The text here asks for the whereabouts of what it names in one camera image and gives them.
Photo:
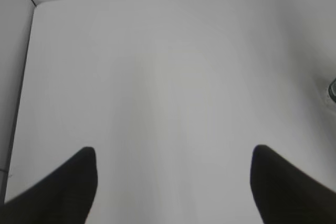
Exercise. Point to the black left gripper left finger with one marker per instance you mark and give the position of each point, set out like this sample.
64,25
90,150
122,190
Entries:
64,196

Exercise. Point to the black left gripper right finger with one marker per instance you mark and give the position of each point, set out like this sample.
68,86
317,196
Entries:
284,194

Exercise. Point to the clear Cestbon water bottle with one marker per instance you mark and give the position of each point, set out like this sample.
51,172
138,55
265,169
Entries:
331,92

